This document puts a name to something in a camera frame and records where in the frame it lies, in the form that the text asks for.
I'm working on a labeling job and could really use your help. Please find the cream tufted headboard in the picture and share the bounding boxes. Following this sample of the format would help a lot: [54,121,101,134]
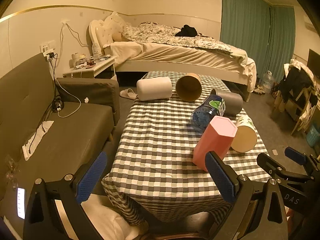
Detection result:
[88,11,126,55]

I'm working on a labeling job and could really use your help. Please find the white nightstand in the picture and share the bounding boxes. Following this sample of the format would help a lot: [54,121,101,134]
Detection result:
[62,56,117,80]

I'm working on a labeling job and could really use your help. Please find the checkered tablecloth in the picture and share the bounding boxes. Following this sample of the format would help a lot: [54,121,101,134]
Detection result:
[101,70,272,227]

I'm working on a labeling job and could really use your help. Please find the clear bottle on nightstand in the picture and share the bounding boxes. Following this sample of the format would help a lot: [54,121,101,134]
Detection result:
[92,42,101,61]

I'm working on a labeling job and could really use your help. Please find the floral patterned duvet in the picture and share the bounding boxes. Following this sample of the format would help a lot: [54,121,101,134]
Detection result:
[122,22,232,54]

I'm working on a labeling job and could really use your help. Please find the bed with beige sheet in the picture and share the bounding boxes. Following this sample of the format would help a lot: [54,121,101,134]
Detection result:
[106,42,257,93]

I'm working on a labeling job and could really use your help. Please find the brown paper cup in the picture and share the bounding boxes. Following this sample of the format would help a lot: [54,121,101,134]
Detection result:
[175,73,202,102]

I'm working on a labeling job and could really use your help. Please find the beige slipper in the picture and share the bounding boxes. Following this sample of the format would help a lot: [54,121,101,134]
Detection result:
[119,88,137,100]

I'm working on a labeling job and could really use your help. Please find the teal plastic basket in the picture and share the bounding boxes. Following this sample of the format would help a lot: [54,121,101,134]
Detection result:
[306,124,319,147]

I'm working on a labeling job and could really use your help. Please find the glowing phone screen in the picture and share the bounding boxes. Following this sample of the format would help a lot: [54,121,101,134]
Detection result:
[17,187,25,219]

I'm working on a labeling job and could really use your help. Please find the white printed paper cup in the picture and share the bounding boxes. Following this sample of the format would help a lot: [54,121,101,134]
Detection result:
[231,116,257,153]

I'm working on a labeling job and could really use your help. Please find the black garment on bed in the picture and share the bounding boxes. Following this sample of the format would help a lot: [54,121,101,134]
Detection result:
[175,24,197,37]

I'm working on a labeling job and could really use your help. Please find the blue drink bottle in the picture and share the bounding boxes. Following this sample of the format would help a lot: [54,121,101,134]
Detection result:
[190,94,226,133]

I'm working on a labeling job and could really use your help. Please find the large clear water jug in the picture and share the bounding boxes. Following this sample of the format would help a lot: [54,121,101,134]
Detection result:
[262,70,274,94]

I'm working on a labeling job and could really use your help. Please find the green curtain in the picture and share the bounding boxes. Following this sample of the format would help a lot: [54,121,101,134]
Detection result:
[220,0,296,82]

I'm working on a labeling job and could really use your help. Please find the white charging cable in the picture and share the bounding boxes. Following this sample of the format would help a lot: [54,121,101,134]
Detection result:
[48,22,90,119]

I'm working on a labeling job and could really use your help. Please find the black television screen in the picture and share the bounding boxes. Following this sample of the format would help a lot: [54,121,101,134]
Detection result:
[307,49,320,77]

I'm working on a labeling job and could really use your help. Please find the dark grey sofa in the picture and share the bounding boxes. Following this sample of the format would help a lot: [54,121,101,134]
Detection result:
[1,54,120,233]

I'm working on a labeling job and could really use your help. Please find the wall power outlet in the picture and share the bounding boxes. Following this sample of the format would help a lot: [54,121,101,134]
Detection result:
[40,40,56,62]

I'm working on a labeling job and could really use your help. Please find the wooden chair with clothes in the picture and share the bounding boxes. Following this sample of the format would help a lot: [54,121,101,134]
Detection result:
[274,59,319,133]

